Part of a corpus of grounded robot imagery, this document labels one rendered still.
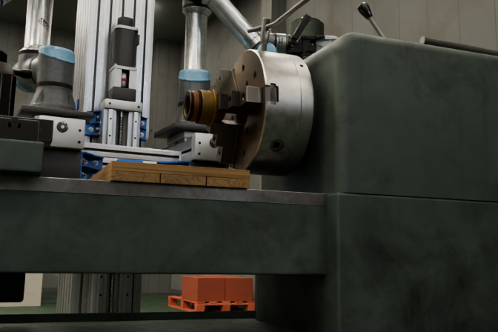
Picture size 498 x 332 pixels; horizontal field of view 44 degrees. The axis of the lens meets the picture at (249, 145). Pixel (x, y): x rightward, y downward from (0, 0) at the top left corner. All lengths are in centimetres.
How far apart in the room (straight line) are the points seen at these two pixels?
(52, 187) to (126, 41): 112
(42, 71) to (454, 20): 454
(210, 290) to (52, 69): 608
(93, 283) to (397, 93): 121
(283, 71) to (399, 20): 522
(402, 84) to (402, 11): 513
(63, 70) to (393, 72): 109
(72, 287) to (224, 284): 585
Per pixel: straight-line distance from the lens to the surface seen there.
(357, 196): 144
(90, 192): 129
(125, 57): 231
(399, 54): 158
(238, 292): 811
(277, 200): 140
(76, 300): 227
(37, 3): 234
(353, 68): 149
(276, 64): 151
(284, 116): 145
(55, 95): 210
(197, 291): 790
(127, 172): 129
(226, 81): 162
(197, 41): 247
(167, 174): 131
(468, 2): 601
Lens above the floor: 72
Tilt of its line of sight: 10 degrees up
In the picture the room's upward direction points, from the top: 1 degrees clockwise
